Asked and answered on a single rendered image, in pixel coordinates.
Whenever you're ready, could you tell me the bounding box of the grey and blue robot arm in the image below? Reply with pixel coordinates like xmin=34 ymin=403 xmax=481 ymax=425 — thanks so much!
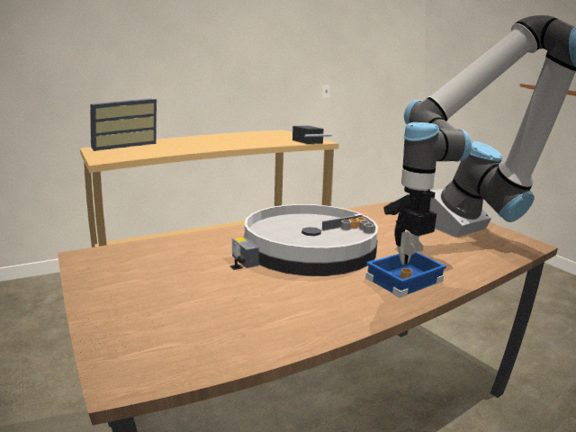
xmin=401 ymin=15 xmax=576 ymax=222

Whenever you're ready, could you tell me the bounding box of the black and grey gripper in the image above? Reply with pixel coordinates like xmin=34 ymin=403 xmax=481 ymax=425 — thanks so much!
xmin=394 ymin=186 xmax=437 ymax=265

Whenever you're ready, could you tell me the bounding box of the blue crate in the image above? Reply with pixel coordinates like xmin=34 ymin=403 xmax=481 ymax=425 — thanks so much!
xmin=365 ymin=252 xmax=445 ymax=298

